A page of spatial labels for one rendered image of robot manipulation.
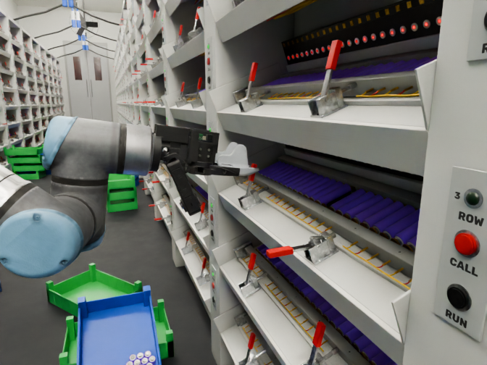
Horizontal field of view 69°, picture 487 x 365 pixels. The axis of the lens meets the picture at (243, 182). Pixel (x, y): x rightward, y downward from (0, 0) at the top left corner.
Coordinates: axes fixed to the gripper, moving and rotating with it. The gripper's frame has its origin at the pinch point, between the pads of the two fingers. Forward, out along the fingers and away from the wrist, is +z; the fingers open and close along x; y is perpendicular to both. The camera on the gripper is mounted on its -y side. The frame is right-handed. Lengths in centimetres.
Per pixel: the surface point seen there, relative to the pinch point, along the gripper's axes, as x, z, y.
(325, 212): -21.1, 4.5, -2.3
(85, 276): 83, -31, -62
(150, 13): 156, -9, 63
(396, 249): -36.3, 4.5, -2.3
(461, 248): -49.3, -3.4, 2.9
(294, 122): -22.0, -3.8, 10.6
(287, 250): -27.2, -4.6, -6.0
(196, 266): 56, 7, -46
